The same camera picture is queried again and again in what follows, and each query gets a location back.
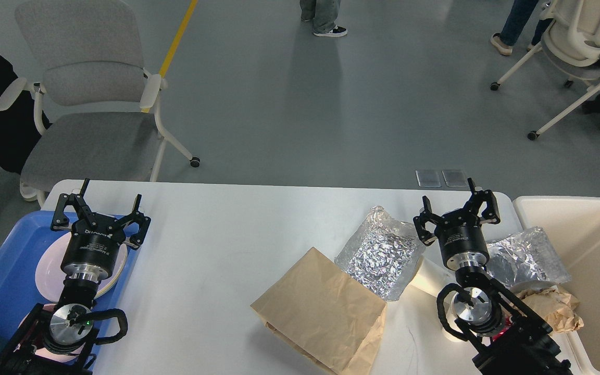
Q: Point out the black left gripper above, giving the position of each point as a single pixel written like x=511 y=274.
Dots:
x=94 y=250

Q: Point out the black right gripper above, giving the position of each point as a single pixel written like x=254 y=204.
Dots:
x=459 y=233

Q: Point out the pink plate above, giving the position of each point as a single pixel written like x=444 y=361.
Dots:
x=49 y=277

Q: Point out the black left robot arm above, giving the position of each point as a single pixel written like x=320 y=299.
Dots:
x=61 y=341

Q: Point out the red item under arm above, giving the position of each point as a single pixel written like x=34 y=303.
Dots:
x=505 y=327

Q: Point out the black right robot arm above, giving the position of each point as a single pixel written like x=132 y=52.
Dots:
x=509 y=337

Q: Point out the silver foil bag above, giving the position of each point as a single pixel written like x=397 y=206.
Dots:
x=383 y=254
x=526 y=257

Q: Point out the white paper sheet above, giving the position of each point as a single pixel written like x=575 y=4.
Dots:
x=431 y=278

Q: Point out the grey office chair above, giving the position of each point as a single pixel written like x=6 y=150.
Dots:
x=96 y=107

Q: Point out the blue plastic tray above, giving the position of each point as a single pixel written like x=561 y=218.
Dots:
x=19 y=256

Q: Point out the beige plastic bin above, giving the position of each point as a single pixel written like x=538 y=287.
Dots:
x=573 y=227

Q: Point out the crumpled brown paper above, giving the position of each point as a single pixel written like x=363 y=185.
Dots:
x=556 y=306

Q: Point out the brown paper bag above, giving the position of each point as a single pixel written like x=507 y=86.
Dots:
x=325 y=314

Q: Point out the white office chair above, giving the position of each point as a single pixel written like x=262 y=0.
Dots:
x=572 y=44

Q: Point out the person in blue jeans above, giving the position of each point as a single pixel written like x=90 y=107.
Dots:
x=519 y=14

